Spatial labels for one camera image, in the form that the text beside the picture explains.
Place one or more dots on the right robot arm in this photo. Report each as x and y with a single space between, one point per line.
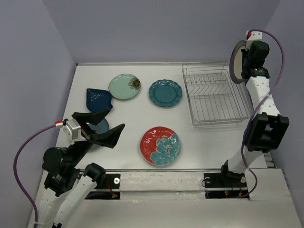
266 126

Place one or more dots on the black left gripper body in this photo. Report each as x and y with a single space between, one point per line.
89 132

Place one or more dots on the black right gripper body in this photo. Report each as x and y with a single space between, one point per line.
246 58

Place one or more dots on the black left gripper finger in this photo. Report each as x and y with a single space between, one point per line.
93 118
110 138

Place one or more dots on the metal wire dish rack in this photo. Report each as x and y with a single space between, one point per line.
213 98

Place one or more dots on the light green flower plate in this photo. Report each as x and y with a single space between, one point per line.
124 86

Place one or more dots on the cream plate with metallic rim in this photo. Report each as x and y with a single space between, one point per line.
236 62

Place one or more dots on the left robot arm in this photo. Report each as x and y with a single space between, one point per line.
65 186

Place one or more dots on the navy blue leaf-shaped dish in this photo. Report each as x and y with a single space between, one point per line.
98 100

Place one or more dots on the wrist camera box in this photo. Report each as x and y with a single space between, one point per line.
73 131
251 37

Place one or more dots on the small dark teal round plate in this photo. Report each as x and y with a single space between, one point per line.
100 128

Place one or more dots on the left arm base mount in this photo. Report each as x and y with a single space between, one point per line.
107 190

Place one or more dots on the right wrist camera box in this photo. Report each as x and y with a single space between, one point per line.
251 37

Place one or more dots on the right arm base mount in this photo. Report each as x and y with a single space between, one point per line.
218 188

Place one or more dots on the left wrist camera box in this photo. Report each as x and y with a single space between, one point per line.
73 131

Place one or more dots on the teal scalloped plate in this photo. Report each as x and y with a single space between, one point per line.
165 93

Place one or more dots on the red plate with teal flower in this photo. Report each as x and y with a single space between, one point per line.
160 146

